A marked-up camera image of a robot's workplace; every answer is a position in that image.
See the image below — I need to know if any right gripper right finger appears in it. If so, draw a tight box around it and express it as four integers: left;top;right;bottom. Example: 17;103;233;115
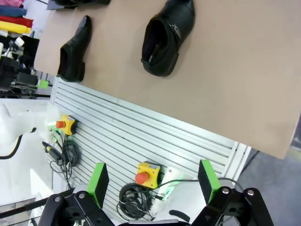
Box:
192;159;275;226

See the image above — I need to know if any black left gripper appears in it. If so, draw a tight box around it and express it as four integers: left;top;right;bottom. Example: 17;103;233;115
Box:
15;71;49;90

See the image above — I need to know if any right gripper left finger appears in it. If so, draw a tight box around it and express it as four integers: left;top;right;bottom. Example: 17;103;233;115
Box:
37;162;111;226

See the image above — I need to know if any black buckle leather shoe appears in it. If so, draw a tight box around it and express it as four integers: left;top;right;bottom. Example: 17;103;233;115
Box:
57;15;93;83
140;0;196;77

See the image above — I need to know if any black shoe stand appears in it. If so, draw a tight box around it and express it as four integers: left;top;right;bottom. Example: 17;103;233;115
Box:
46;0;111;11

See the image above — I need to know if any yellow emergency stop box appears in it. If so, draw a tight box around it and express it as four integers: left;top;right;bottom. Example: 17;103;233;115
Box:
135;161;163;189
55;114;79;137

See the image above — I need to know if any white fabric roll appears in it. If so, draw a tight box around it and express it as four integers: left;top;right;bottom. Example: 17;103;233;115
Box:
0;30;24;38

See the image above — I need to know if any yellow fabric roll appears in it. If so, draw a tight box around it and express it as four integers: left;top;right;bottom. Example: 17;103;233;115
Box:
0;20;32;34

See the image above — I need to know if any red fabric roll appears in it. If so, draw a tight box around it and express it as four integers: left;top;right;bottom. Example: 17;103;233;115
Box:
0;14;34;28

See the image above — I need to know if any blue fabric roll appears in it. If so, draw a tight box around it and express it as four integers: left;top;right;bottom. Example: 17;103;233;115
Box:
0;5;27;17

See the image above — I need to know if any pink fabric roll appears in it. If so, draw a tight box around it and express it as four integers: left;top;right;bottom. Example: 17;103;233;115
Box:
0;0;24;7

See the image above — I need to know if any coiled black cable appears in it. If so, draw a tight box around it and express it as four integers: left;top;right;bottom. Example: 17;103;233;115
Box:
118;183;157;221
48;134;81;174

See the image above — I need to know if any black right arm cable sleeve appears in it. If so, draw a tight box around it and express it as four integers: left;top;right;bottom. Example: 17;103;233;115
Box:
169;209;190;223

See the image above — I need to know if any black arm cable sleeve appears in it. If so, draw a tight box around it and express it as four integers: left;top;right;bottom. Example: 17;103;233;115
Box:
0;127;38;161
169;209;190;223

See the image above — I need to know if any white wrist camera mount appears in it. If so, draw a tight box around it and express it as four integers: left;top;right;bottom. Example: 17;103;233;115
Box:
0;36;26;59

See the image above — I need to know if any white slotted base plate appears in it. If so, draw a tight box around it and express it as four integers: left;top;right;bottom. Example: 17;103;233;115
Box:
46;76;250;226

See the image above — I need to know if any black left arm cable sleeve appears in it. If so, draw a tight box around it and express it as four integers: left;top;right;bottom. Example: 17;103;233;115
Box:
0;127;38;161

